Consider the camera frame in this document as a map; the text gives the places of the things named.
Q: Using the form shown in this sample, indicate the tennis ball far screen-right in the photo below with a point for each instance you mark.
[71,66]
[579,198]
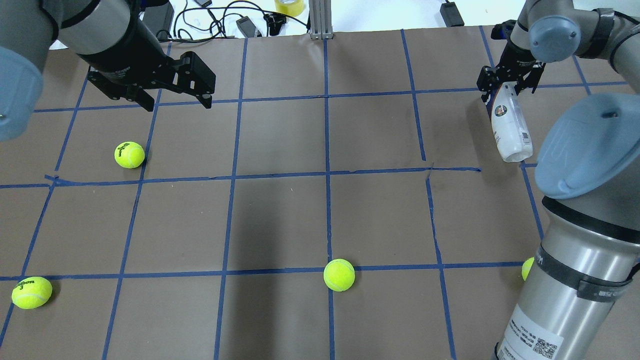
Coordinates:
[32,292]

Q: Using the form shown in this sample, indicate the tennis ball near screen-right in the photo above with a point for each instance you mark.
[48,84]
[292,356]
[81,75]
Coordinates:
[129,155]

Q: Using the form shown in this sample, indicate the tennis ball centre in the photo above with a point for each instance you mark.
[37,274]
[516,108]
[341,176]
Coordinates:
[339,275]

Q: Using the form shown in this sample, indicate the yellow tape roll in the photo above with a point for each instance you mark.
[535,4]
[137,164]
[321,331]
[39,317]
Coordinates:
[292,8]

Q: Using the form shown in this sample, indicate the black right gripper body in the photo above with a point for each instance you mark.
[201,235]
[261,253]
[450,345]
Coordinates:
[518,61]

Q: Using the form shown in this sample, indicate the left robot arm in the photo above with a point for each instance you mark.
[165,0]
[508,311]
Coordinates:
[30,27]

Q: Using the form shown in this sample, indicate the black power brick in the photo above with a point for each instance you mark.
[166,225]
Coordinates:
[157,15]

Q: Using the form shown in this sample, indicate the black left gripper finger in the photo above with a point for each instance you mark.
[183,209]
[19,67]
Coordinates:
[192,76]
[141,97]

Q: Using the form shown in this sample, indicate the tennis ball far screen-left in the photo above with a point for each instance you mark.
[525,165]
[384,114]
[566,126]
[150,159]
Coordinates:
[526,268]

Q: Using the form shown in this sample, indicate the white tennis ball can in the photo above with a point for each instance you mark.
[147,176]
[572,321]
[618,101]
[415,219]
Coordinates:
[510,130]

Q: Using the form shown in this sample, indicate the aluminium profile post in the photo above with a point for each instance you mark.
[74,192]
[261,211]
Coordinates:
[320,19]

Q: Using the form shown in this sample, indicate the black power adapter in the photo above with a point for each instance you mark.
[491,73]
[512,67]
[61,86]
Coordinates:
[451,15]

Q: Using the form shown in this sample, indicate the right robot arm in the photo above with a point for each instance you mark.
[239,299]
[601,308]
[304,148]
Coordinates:
[587,169]

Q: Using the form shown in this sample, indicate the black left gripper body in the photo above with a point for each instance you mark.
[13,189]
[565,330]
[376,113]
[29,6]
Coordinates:
[131,54]

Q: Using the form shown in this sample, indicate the tennis ball screen-right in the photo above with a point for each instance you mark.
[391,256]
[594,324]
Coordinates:
[129,155]
[32,292]

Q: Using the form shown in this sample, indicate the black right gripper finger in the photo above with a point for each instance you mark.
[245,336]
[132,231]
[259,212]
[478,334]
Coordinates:
[529,77]
[488,83]

